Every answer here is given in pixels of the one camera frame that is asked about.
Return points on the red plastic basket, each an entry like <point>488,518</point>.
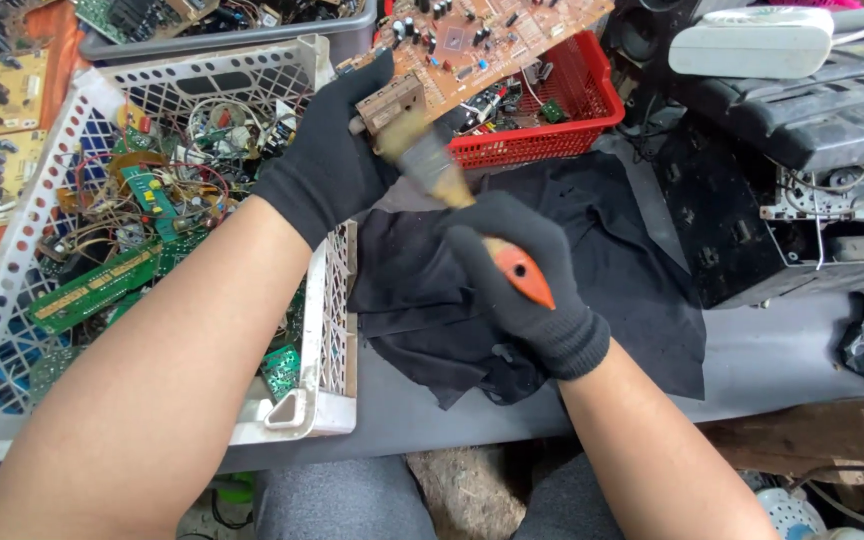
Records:
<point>582,112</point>

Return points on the heap of small electronic parts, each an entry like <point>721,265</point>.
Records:
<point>507,105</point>

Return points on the black cloth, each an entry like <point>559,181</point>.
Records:
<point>642,300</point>

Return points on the brown circuit board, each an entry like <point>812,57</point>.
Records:
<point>477,45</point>

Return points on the long green circuit board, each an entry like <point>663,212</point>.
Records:
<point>94,289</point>

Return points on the white plastic lattice crate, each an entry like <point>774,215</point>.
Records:
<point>331,315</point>

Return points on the white perforated plastic object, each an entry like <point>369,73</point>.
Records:
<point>792,514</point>

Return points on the person's right hand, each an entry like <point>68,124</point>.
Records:
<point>537,247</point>

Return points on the black electronics chassis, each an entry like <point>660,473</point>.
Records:
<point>732,232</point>

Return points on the black speaker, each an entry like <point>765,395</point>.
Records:
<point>638,34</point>

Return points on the person's left fingers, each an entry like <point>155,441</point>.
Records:
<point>368,75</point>

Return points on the grey plastic bin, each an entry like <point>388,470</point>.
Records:
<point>252,37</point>

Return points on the person's left hand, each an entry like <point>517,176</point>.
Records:
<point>327,165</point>

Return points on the wooden plank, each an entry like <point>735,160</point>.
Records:
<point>814,439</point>

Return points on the person's grey trouser legs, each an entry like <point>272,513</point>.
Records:
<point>342,502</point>

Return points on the heap of scrap circuit boards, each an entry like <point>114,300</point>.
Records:
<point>169,187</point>

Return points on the white plastic device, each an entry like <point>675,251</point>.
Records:
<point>747,45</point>

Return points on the person's right fingers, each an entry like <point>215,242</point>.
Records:
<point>477,255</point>

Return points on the black plastic casing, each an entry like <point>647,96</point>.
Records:
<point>814,112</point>

